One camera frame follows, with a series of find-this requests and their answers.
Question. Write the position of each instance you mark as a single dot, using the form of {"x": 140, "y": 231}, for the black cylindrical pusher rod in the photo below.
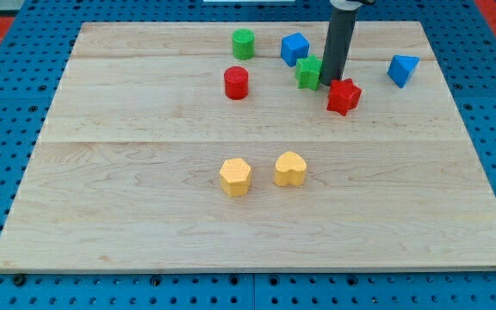
{"x": 338, "y": 38}

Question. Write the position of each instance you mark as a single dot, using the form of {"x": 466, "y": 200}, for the light wooden board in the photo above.
{"x": 124, "y": 177}

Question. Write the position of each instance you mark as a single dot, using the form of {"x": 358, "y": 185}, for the red star block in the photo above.
{"x": 343, "y": 96}

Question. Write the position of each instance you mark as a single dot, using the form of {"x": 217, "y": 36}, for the green star block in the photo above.
{"x": 307, "y": 72}

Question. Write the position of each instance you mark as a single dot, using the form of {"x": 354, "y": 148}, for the blue cube block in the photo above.
{"x": 294, "y": 46}

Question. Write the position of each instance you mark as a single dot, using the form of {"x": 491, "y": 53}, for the blue triangular prism block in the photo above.
{"x": 402, "y": 68}

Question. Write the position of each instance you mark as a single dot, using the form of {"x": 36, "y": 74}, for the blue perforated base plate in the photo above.
{"x": 33, "y": 55}

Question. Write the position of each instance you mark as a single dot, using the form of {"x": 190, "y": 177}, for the green cylinder block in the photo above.
{"x": 243, "y": 44}

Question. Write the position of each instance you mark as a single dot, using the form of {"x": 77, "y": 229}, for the yellow heart block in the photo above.
{"x": 290, "y": 169}

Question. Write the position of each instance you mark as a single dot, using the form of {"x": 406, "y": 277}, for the yellow hexagon block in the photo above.
{"x": 235, "y": 177}

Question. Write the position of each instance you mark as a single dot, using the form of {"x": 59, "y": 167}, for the red cylinder block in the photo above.
{"x": 236, "y": 79}

